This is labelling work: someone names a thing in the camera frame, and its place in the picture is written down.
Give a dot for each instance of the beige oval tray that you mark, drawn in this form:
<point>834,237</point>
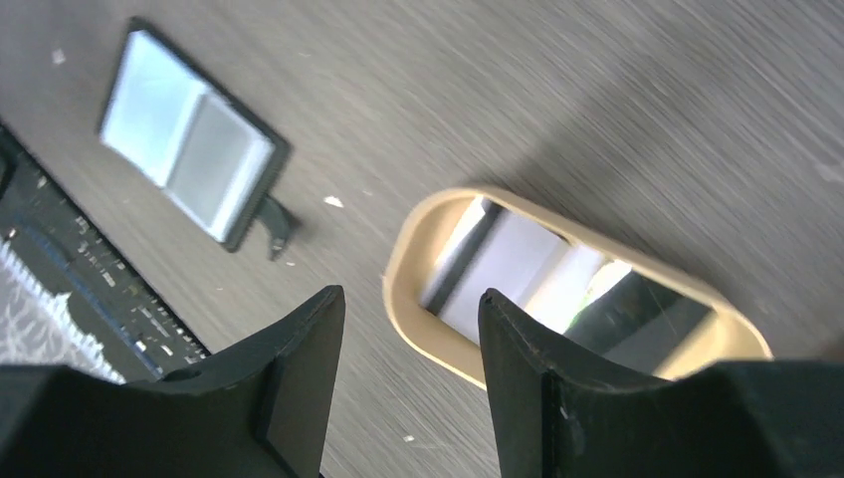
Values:
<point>725,334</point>

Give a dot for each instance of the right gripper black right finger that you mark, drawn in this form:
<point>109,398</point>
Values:
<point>560,410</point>

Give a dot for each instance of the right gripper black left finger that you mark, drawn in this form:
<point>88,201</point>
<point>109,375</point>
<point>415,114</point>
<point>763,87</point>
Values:
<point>259,408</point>

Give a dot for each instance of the white striped credit card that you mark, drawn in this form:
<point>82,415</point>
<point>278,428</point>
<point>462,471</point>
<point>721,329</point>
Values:
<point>554,279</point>

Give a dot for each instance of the black leather card holder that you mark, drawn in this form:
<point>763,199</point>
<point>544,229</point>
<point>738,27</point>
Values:
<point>200,145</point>

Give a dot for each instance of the dark patterned credit card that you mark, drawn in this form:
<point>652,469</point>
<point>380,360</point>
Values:
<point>638,323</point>

